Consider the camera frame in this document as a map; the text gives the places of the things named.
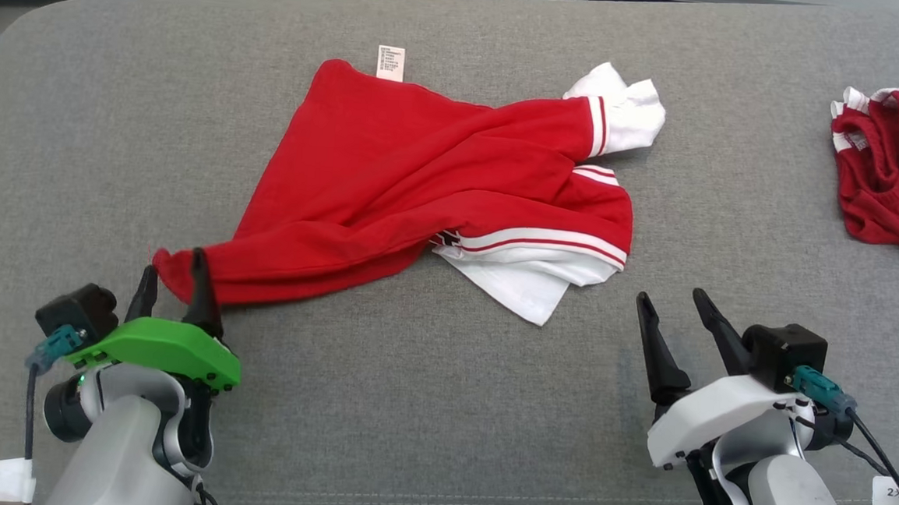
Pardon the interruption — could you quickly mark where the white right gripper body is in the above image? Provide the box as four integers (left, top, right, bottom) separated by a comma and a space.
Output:
645, 368, 817, 480

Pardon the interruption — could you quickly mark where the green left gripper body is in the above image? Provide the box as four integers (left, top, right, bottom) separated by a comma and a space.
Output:
63, 312, 245, 394

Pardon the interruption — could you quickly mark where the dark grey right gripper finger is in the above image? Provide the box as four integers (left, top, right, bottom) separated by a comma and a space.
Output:
688, 288, 760, 378
629, 291, 697, 412

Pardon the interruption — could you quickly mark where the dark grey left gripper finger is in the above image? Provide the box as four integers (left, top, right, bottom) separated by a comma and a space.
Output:
179, 246, 230, 341
124, 263, 161, 326

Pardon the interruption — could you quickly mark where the red and white jersey shirt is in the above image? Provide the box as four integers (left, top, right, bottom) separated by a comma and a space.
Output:
150, 31, 670, 334

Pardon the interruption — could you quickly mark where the teal right camera connector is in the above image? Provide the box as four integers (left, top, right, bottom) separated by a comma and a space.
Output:
783, 364, 862, 419

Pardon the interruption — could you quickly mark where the teal camera connector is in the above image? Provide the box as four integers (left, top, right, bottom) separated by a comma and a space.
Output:
783, 364, 862, 419
25, 322, 91, 376

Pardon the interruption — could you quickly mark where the teal left camera connector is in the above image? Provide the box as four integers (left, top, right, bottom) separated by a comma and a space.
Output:
25, 322, 91, 376

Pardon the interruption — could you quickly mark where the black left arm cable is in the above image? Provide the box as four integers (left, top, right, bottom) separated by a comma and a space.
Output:
19, 363, 42, 464

